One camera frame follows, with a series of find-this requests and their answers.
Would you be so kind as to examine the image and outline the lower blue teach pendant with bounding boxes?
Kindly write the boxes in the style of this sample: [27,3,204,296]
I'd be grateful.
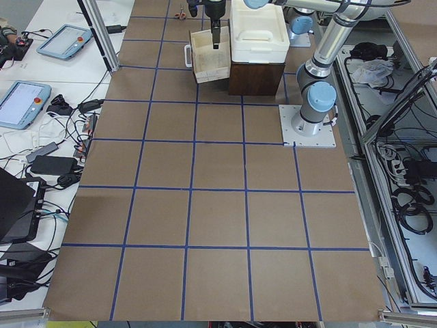
[1,80,52,130]

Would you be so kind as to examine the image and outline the black power adapter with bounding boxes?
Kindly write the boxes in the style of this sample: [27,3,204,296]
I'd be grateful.
[30,156,77,176]

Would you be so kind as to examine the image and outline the blue teach pendant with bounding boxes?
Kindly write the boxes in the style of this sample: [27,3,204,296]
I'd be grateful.
[36,24,93,60]
[1,80,52,130]

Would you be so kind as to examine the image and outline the upper blue teach pendant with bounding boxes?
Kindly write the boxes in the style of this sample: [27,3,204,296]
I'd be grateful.
[36,24,93,60]

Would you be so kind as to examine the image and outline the white crumpled cloth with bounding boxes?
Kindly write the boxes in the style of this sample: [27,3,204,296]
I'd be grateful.
[351,59,394,87]

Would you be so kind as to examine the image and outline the light wooden drawer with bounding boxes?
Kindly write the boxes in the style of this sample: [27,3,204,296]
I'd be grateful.
[184,26,231,84]

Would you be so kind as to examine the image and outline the orange grey scissors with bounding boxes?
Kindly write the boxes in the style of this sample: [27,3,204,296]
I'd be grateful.
[174,3,186,20]

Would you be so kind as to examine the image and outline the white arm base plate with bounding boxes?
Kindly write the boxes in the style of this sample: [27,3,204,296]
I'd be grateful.
[279,105,336,148]

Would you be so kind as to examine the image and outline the white foam tray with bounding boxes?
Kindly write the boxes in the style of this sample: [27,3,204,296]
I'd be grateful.
[230,1,290,64]

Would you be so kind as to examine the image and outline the black laptop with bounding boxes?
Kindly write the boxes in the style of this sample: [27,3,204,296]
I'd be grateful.
[1,169,46,244]

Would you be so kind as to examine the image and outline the dark brown wooden cabinet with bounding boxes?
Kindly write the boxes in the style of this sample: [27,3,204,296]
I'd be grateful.
[228,61,285,96]

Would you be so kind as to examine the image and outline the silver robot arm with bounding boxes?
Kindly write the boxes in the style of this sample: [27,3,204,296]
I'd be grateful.
[230,1,313,53]
[271,1,394,137]

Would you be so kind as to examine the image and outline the aluminium frame post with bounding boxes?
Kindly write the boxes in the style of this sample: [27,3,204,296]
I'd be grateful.
[77,0,119,74]

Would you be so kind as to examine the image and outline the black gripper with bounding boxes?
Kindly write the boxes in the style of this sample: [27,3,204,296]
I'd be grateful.
[186,0,225,50]

